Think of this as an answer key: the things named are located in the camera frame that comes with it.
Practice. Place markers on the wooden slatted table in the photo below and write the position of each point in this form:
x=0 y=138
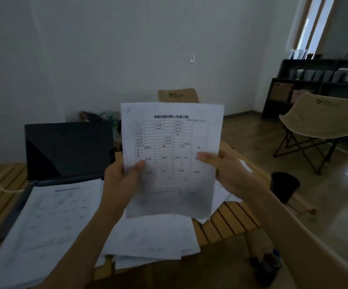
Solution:
x=228 y=219

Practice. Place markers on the ticked form sheet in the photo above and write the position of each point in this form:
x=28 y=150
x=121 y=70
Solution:
x=174 y=141

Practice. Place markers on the pink storage box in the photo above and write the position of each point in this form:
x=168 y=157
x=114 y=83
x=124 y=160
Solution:
x=297 y=95

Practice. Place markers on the person's right hand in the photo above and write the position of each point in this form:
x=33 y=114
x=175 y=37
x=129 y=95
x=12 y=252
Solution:
x=234 y=174

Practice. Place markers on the person's right forearm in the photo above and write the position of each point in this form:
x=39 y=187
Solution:
x=306 y=243

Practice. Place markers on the beige folding chair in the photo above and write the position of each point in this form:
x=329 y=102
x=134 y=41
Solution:
x=177 y=94
x=321 y=117

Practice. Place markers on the black plastic pot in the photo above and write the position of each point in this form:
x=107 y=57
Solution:
x=285 y=186

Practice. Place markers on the stack of scribbled note sheets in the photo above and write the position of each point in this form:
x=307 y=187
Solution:
x=149 y=237

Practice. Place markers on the person's left hand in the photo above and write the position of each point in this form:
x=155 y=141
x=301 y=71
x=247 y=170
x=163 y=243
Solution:
x=116 y=192

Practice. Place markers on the person's left forearm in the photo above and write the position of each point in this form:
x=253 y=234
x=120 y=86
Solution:
x=80 y=255

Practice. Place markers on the black shelf unit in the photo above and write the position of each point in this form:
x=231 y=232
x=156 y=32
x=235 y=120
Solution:
x=270 y=111

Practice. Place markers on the tall narrow window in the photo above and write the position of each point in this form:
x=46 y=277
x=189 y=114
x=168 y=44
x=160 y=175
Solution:
x=321 y=24

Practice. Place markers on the grey laptop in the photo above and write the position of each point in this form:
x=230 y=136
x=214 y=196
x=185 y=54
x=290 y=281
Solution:
x=68 y=147

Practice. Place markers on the white wall hook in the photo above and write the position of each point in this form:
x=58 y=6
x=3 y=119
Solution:
x=192 y=59

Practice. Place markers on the dark bottle with blue cap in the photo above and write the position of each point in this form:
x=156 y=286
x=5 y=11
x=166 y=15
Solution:
x=267 y=267

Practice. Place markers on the woven storage basket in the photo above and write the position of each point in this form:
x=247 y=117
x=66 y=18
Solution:
x=281 y=91

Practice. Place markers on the thin stack of sorted sheets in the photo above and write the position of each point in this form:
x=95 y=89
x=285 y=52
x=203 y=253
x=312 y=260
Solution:
x=47 y=222

